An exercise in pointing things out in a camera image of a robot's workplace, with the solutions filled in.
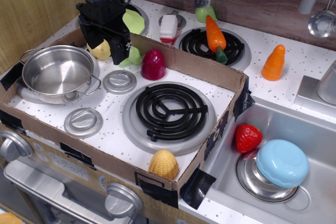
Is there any orange toy carrot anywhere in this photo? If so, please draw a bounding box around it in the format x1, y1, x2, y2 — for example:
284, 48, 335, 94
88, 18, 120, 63
206, 15, 228, 63

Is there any front right black burner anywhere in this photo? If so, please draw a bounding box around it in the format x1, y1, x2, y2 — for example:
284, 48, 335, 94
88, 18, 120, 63
122, 82, 217, 156

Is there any back right black burner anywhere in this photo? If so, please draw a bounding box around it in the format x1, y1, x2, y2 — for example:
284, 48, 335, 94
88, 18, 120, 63
174, 28, 251, 71

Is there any dark red toy vegetable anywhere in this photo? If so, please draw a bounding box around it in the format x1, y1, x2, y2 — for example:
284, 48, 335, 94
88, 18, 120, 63
141, 49, 166, 81

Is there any silver stove knob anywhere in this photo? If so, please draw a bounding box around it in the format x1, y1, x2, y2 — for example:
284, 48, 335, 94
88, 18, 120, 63
103, 70, 137, 94
64, 108, 103, 138

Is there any black burner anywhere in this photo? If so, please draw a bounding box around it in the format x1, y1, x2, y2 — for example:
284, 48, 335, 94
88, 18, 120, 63
174, 28, 251, 71
126, 4, 149, 35
122, 82, 217, 156

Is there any green toy broccoli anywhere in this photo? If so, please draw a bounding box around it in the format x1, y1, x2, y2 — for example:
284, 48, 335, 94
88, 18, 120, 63
119, 46, 141, 67

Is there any upper silver stove knob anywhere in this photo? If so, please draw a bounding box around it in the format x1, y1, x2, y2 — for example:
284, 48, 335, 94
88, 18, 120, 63
103, 70, 137, 94

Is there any oven knob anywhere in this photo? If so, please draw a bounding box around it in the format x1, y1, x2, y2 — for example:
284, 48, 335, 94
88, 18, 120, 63
104, 182, 143, 219
1, 130, 34, 162

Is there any yellow toy potato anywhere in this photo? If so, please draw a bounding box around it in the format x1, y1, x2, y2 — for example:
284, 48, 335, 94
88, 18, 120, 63
87, 39, 111, 60

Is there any oven door handle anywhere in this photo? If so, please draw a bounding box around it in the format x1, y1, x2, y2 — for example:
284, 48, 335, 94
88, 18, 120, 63
3, 160, 116, 222

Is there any steel sink basin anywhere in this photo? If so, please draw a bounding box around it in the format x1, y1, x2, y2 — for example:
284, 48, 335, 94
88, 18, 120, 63
203, 100, 335, 223

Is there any back left black burner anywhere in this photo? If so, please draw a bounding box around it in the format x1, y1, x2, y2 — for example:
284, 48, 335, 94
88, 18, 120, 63
126, 4, 149, 35

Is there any red toy strawberry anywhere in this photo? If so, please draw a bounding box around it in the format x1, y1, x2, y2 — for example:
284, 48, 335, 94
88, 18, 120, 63
235, 124, 263, 153

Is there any lower silver stove knob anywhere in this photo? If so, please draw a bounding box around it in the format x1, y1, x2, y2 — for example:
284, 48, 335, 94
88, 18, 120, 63
64, 108, 103, 138

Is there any steel cooking pot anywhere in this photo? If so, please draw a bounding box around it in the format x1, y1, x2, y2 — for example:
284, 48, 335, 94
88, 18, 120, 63
19, 45, 101, 104

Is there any green plastic plate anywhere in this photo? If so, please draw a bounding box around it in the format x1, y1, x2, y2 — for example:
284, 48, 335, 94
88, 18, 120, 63
122, 9, 145, 35

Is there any right front oven knob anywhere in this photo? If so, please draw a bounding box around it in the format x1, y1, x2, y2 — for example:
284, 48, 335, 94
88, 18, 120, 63
104, 182, 143, 219

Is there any cardboard fence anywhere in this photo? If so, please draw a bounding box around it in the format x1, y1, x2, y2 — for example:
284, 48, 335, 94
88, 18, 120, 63
1, 34, 254, 208

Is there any steel bowl in sink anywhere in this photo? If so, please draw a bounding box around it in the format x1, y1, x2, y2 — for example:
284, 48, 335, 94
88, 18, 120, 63
236, 148, 298, 204

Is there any orange object bottom left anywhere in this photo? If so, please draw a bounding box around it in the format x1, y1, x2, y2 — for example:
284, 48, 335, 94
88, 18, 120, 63
0, 212, 23, 224

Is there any yellow toy corn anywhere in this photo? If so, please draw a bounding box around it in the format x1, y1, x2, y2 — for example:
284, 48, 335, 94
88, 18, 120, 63
149, 150, 179, 180

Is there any green toy pear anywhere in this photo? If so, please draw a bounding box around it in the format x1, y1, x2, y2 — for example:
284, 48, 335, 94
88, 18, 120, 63
195, 5, 217, 23

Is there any orange toy cone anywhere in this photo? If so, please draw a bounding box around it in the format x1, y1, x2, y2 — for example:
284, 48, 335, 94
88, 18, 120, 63
261, 45, 286, 81

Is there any light blue plastic bowl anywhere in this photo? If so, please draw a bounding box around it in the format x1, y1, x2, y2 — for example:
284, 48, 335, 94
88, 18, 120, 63
256, 139, 309, 188

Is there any left front oven knob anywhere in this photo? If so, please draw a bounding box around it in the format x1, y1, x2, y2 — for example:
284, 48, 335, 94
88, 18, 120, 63
1, 130, 34, 162

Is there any hanging steel ladle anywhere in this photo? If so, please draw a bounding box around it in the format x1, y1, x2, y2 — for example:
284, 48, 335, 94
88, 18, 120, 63
308, 0, 335, 38

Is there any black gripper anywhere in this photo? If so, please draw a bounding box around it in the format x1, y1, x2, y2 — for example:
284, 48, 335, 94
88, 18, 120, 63
77, 0, 131, 65

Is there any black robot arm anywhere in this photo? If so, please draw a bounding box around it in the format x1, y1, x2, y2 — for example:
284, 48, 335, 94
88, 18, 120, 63
76, 0, 131, 65

